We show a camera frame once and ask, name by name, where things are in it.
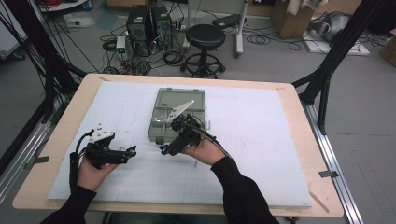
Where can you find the person's right hand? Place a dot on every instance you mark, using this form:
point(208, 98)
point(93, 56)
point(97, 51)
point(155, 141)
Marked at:
point(205, 152)

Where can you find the thin wooden stick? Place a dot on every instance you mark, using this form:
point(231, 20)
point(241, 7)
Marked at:
point(319, 202)

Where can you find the white foam mat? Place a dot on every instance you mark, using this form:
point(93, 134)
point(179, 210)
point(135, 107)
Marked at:
point(249, 140)

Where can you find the flat black device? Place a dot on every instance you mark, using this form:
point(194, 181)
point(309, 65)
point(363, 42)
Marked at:
point(226, 20)

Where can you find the tall cardboard box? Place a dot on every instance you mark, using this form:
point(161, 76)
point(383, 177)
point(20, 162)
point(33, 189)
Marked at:
point(288, 21)

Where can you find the grey tape strip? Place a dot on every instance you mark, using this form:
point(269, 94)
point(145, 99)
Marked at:
point(328, 174)
point(39, 160)

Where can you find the person's left hand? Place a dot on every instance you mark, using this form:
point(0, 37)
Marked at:
point(90, 174)

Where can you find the small white power device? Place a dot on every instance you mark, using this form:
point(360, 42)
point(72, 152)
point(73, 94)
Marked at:
point(121, 43)

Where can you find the grey plastic compartment box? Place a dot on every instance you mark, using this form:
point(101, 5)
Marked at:
point(174, 102)

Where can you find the aluminium rail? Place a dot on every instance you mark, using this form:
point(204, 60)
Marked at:
point(21, 155)
point(330, 155)

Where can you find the grey bag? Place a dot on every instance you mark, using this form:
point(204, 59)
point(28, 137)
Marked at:
point(333, 25)

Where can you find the black metal frame post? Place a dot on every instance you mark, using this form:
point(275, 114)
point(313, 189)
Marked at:
point(336, 53)

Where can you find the black computer tower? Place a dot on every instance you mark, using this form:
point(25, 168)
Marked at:
point(138, 31)
point(162, 28)

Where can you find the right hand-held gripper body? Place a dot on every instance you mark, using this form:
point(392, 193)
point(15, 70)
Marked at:
point(185, 133)

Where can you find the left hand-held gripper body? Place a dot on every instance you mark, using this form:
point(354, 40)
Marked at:
point(102, 154)

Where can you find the wooden table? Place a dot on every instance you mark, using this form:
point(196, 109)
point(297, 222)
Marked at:
point(314, 149)

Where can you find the white floor board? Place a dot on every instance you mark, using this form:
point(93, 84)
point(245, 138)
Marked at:
point(317, 46)

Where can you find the black round stool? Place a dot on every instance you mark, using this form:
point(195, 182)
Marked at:
point(205, 35)

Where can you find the small cardboard box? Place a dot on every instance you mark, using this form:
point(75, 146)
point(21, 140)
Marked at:
point(389, 49)

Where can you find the white cabinet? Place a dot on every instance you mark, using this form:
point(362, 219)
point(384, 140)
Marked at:
point(9, 37)

